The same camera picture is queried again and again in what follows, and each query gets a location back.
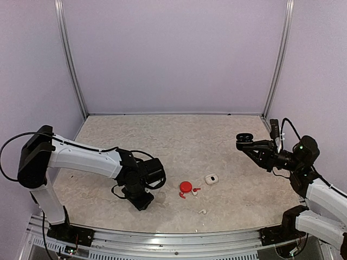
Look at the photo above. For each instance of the red round charging case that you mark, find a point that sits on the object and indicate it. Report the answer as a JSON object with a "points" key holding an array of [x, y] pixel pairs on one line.
{"points": [[185, 187]]}

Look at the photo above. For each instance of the black earbud charging case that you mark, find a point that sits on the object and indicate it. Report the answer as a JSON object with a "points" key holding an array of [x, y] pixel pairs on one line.
{"points": [[243, 139]]}

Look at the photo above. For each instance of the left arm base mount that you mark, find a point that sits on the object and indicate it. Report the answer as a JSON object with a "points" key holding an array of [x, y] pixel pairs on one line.
{"points": [[74, 235]]}

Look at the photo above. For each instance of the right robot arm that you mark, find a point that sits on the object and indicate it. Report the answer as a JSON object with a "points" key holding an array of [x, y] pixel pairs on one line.
{"points": [[308, 184]]}

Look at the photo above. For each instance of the front aluminium rail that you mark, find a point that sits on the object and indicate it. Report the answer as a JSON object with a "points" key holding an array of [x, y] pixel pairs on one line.
{"points": [[114, 244]]}

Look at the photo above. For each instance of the right aluminium frame post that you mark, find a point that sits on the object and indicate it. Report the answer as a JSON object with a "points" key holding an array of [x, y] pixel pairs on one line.
{"points": [[285, 34]]}

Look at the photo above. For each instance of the left aluminium frame post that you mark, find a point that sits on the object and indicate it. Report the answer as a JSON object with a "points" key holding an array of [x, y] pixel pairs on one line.
{"points": [[61, 21]]}

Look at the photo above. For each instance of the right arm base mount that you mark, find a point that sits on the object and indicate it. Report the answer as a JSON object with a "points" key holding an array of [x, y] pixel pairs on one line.
{"points": [[278, 234]]}

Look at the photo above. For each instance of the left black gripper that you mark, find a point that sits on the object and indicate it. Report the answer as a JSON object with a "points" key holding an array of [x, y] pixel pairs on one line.
{"points": [[142, 205]]}

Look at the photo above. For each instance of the aluminium frame post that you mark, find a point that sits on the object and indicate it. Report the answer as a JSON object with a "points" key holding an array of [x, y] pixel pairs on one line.
{"points": [[285, 34], [61, 21]]}

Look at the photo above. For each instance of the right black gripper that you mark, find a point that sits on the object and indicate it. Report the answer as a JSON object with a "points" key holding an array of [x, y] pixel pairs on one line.
{"points": [[266, 159]]}

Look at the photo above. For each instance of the white earbud charging case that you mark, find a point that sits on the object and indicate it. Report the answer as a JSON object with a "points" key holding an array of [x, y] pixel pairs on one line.
{"points": [[211, 179]]}

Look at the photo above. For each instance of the red earbud left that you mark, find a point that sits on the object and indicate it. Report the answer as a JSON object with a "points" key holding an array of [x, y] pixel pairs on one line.
{"points": [[182, 195]]}

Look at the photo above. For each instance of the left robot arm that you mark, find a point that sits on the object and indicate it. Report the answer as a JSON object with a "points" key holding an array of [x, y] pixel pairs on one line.
{"points": [[44, 150]]}

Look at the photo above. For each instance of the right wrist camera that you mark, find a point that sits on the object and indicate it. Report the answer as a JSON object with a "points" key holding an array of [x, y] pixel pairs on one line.
{"points": [[276, 134]]}

